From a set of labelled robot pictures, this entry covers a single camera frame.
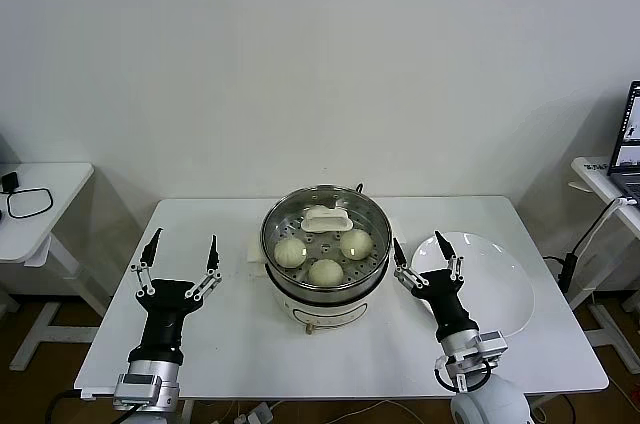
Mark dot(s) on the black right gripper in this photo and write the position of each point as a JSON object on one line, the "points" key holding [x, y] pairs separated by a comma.
{"points": [[445, 299]]}

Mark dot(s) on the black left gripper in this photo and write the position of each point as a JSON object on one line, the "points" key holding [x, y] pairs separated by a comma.
{"points": [[167, 309]]}

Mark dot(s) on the white steamed baozi bun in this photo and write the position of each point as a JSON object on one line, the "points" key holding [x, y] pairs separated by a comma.
{"points": [[325, 272], [290, 251], [356, 244]]}

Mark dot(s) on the round glass pot lid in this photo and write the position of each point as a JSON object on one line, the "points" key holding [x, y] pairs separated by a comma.
{"points": [[327, 220]]}

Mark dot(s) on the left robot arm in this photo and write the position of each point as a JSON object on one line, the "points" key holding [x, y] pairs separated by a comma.
{"points": [[155, 370]]}

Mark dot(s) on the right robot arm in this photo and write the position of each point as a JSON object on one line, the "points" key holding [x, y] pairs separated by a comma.
{"points": [[490, 409]]}

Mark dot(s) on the perforated steel steamer basket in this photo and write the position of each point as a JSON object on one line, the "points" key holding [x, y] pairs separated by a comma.
{"points": [[330, 295]]}

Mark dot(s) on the white round plate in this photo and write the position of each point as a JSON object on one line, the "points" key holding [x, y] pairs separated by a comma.
{"points": [[500, 294]]}

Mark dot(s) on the white side table with adapter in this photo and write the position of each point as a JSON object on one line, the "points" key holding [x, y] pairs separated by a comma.
{"points": [[60, 184]]}

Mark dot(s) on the large white work table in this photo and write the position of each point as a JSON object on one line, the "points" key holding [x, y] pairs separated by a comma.
{"points": [[300, 369]]}

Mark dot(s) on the white power strip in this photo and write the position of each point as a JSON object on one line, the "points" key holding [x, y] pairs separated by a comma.
{"points": [[257, 412]]}

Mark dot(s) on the white side table with laptop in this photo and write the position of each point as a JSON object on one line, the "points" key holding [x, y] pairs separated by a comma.
{"points": [[592, 171]]}

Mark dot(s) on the open dark laptop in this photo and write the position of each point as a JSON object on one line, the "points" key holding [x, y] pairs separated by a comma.
{"points": [[631, 144]]}

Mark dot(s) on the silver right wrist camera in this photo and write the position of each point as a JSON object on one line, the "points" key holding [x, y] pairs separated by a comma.
{"points": [[492, 342]]}

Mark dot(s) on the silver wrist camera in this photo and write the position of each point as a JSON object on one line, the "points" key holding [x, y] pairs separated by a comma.
{"points": [[137, 390], [492, 342]]}

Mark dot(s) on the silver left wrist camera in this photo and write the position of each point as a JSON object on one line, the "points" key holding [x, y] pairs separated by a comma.
{"points": [[137, 390]]}

